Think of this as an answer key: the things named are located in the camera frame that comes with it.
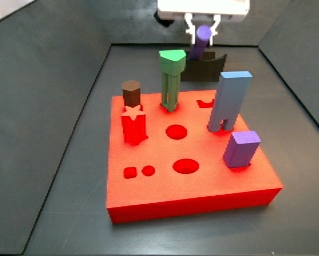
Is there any black curved holder stand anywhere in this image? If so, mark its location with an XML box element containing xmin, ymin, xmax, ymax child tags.
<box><xmin>182</xmin><ymin>52</ymin><xmax>228</xmax><ymax>82</ymax></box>

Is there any brown hexagonal peg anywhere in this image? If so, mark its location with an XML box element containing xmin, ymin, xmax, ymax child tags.
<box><xmin>122</xmin><ymin>80</ymin><xmax>141</xmax><ymax>107</ymax></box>

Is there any purple square peg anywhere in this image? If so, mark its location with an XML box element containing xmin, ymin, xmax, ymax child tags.
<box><xmin>224</xmin><ymin>131</ymin><xmax>261</xmax><ymax>168</ymax></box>

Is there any blue arch-shaped peg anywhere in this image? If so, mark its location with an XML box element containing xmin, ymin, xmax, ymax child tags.
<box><xmin>209</xmin><ymin>71</ymin><xmax>253</xmax><ymax>132</ymax></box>

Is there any red star peg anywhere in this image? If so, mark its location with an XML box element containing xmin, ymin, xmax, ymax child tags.
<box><xmin>122</xmin><ymin>105</ymin><xmax>149</xmax><ymax>145</ymax></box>

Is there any red peg board block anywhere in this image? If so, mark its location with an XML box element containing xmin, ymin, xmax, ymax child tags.
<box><xmin>106</xmin><ymin>90</ymin><xmax>284</xmax><ymax>223</ymax></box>

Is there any purple cylinder peg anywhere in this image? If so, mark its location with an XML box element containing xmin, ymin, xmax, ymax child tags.
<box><xmin>189</xmin><ymin>25</ymin><xmax>213</xmax><ymax>60</ymax></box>

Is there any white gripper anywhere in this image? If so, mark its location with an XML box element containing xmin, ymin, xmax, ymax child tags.
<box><xmin>158</xmin><ymin>0</ymin><xmax>250</xmax><ymax>46</ymax></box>

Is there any green tall peg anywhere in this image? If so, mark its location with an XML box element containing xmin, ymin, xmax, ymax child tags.
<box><xmin>160</xmin><ymin>49</ymin><xmax>186</xmax><ymax>112</ymax></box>

